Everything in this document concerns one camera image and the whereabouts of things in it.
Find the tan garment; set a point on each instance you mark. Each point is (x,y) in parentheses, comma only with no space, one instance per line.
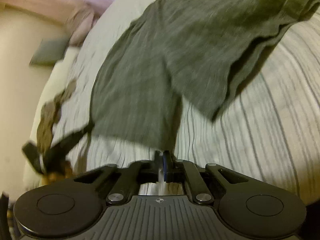
(50,120)

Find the pink blanket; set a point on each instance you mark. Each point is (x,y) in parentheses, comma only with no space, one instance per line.
(81,27)

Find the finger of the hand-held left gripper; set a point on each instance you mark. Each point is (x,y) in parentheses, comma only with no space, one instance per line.
(70,145)

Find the grey plaid shirt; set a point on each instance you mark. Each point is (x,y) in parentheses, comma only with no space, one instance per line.
(175,55)

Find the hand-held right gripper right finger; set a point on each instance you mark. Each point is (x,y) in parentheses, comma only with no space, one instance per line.
(165,166)

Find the grey pillow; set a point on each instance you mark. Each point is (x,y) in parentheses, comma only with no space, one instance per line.
(48,52)

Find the bed with white striped bedspread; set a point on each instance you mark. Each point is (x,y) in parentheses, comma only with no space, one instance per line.
(275,117)

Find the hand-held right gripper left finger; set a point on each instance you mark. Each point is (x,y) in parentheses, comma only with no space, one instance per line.
(150,171)

